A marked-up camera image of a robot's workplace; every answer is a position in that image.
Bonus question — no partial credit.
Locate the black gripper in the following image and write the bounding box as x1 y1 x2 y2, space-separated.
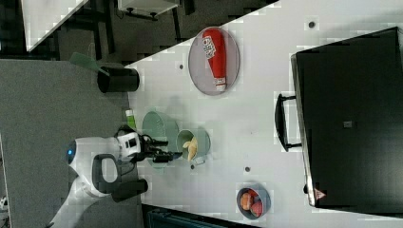
138 141 182 163

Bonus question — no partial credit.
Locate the peeled plush banana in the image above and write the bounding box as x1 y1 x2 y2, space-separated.
182 137 198 162

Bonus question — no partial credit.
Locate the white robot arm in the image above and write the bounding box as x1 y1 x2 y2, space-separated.
46 132 182 228

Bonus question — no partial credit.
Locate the light green mug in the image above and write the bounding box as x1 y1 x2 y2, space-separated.
176 127 211 165

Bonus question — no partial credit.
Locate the green perforated colander bowl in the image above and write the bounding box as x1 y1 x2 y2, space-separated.
142 111 179 152

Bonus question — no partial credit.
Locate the green white small bottle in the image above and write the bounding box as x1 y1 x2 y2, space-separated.
125 109 137 129

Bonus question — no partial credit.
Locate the black cylindrical cup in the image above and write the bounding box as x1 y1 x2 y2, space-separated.
97 66 140 93

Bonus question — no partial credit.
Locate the grey round plate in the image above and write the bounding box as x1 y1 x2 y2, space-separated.
188 27 240 96

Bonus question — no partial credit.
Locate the orange toy fruit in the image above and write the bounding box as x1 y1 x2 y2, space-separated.
240 193 254 211

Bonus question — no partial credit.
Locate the grey fruit bowl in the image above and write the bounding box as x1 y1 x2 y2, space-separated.
236 182 271 220

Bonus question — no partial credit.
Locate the red toy strawberry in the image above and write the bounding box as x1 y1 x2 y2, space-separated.
250 200 262 218

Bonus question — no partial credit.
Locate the green spatula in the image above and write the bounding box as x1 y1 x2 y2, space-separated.
69 52 109 76

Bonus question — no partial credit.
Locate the red ketchup bottle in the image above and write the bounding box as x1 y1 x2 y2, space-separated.
201 28 227 91

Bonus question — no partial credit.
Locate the white cabinet with knobs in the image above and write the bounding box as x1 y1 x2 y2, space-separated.
117 0 180 20

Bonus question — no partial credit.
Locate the white side table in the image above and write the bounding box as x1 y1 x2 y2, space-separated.
20 0 89 52

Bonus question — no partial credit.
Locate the black toaster oven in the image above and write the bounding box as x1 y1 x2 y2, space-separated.
290 27 403 218

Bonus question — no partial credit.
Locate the black table clamp post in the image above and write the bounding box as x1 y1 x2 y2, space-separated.
111 179 148 202

